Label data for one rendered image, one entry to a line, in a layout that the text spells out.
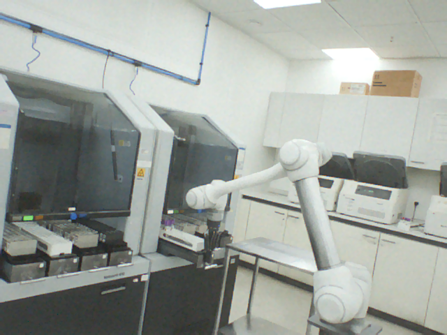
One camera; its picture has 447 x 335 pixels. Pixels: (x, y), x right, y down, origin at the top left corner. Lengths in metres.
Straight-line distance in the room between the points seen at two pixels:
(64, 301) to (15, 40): 1.75
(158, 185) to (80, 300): 0.71
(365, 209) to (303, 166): 2.56
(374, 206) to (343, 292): 2.56
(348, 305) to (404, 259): 2.51
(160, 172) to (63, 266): 0.71
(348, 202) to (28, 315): 3.17
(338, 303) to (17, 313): 1.26
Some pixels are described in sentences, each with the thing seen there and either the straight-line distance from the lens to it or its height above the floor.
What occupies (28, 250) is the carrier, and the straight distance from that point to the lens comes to 1.84.
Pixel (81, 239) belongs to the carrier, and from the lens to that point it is 1.95.
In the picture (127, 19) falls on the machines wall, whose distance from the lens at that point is 3.43.
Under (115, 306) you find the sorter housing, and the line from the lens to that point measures 2.12.
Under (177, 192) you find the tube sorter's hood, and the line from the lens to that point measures 2.28.
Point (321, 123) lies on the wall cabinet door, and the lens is 4.66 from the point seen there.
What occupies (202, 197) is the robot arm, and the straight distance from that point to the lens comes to 1.88.
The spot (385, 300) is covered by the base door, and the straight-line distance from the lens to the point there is 4.18.
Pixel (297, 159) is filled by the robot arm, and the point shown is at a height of 1.39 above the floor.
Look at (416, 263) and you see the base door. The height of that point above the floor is 0.62.
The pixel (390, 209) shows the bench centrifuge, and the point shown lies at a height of 1.06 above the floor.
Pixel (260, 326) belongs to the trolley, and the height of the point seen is 0.28.
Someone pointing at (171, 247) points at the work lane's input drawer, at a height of 0.79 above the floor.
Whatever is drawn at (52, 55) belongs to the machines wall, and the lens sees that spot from 3.04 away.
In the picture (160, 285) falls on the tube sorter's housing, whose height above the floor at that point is 0.57.
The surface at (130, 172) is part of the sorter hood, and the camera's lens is 2.03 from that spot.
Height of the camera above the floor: 1.38
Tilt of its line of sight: 3 degrees down
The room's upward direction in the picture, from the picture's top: 9 degrees clockwise
